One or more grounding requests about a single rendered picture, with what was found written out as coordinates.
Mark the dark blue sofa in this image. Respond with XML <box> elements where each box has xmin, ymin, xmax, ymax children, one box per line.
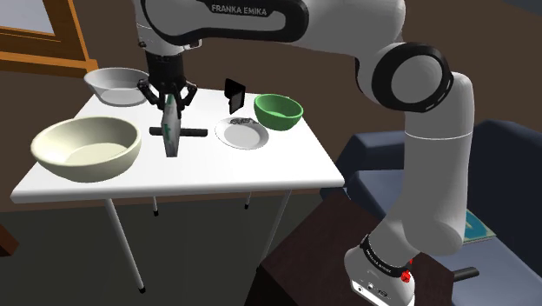
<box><xmin>319</xmin><ymin>119</ymin><xmax>542</xmax><ymax>306</ymax></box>

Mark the large cream bowl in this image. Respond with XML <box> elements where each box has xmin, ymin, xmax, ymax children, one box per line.
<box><xmin>30</xmin><ymin>116</ymin><xmax>143</xmax><ymax>183</ymax></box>

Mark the wooden window frame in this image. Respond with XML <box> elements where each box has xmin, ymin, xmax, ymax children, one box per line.
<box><xmin>0</xmin><ymin>0</ymin><xmax>100</xmax><ymax>80</ymax></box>

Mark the black cylinder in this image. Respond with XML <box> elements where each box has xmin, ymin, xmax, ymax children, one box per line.
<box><xmin>452</xmin><ymin>266</ymin><xmax>481</xmax><ymax>283</ymax></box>

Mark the white plate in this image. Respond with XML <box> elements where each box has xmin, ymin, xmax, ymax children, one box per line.
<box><xmin>214</xmin><ymin>116</ymin><xmax>271</xmax><ymax>151</ymax></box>

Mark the green bowl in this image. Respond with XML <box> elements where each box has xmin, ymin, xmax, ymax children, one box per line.
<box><xmin>253</xmin><ymin>93</ymin><xmax>305</xmax><ymax>132</ymax></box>

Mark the white and green bottle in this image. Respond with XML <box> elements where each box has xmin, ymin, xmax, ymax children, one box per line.
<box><xmin>160</xmin><ymin>93</ymin><xmax>182</xmax><ymax>159</ymax></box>

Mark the black rod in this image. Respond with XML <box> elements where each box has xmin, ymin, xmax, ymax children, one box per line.
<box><xmin>149</xmin><ymin>126</ymin><xmax>209</xmax><ymax>138</ymax></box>

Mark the teal book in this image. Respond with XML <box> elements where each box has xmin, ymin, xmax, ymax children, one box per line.
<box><xmin>462</xmin><ymin>209</ymin><xmax>497</xmax><ymax>245</ymax></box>

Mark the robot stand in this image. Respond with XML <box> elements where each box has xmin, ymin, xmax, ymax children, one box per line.
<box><xmin>244</xmin><ymin>191</ymin><xmax>457</xmax><ymax>306</ymax></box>

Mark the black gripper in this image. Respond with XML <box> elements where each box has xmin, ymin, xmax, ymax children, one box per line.
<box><xmin>136</xmin><ymin>50</ymin><xmax>199</xmax><ymax>120</ymax></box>

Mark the white table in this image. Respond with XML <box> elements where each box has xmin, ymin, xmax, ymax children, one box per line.
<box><xmin>10</xmin><ymin>86</ymin><xmax>347</xmax><ymax>295</ymax></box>

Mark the white bowl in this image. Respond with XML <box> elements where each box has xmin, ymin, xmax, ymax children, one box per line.
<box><xmin>83</xmin><ymin>67</ymin><xmax>152</xmax><ymax>108</ymax></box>

